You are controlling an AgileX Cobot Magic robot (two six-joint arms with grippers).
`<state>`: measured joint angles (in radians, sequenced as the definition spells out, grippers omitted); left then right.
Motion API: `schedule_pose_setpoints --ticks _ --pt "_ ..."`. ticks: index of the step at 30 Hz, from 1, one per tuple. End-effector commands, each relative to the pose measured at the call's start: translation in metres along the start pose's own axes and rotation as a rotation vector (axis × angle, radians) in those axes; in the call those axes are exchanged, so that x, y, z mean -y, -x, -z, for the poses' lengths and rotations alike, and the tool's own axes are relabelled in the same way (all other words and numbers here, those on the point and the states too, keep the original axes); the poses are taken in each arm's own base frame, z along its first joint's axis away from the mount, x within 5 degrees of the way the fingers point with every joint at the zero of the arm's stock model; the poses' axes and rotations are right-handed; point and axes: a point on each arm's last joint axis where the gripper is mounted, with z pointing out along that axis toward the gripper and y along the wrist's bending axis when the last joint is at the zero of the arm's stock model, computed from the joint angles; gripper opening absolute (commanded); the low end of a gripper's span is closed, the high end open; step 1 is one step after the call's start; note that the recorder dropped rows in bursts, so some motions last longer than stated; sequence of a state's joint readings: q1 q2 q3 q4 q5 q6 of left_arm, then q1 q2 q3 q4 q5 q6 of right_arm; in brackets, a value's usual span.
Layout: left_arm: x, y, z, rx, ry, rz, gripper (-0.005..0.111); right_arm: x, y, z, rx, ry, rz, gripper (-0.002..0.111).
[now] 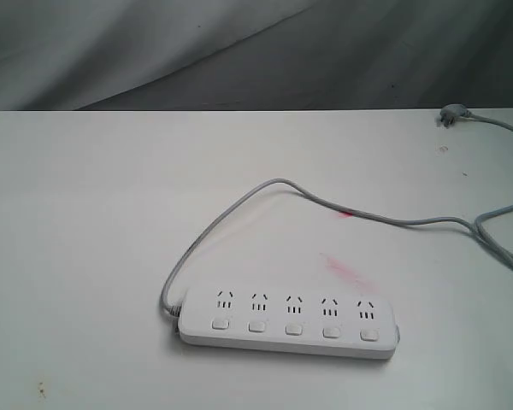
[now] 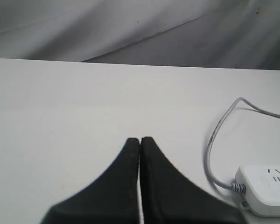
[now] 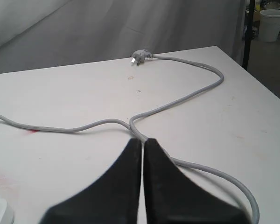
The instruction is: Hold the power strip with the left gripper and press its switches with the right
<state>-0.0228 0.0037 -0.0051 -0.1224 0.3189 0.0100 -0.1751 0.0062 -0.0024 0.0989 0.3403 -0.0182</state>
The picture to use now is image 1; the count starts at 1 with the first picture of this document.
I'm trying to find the white five-socket power strip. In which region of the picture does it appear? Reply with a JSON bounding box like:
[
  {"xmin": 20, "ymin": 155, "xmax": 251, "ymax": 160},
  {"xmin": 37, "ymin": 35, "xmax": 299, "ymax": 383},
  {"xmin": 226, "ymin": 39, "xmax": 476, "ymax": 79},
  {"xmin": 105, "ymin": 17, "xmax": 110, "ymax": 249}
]
[{"xmin": 178, "ymin": 283, "xmax": 400, "ymax": 360}]

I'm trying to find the grey backdrop cloth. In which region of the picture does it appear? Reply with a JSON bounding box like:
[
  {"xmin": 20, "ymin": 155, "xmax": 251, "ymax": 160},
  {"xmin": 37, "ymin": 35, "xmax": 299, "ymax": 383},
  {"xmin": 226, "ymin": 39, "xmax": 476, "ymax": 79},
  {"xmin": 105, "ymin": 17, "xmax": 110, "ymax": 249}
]
[{"xmin": 0, "ymin": 1, "xmax": 513, "ymax": 110}]

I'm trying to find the grey wall plug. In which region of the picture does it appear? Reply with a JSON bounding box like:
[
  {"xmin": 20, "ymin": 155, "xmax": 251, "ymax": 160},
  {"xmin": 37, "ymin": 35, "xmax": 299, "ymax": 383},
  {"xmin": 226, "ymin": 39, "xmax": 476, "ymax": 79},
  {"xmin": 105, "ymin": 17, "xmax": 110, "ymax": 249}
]
[{"xmin": 435, "ymin": 103, "xmax": 472, "ymax": 128}]

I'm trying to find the grey power cord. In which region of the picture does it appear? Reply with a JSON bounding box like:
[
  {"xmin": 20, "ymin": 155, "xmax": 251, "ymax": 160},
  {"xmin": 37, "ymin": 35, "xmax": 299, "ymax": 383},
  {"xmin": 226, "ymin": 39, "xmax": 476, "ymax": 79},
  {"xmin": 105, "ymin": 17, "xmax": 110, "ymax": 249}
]
[{"xmin": 157, "ymin": 108, "xmax": 513, "ymax": 319}]

